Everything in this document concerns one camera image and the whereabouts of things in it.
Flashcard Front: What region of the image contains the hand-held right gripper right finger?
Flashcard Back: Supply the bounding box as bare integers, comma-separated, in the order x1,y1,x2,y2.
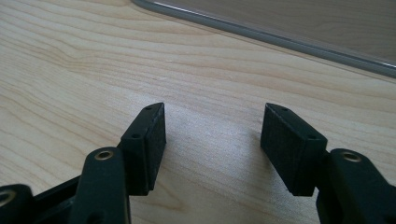
261,103,396,224

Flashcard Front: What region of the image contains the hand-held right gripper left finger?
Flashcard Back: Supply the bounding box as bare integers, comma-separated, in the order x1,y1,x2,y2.
69,102,167,224

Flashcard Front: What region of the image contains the brown tray with grey rim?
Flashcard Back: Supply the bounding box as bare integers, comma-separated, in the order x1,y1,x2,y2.
130,0,396,78

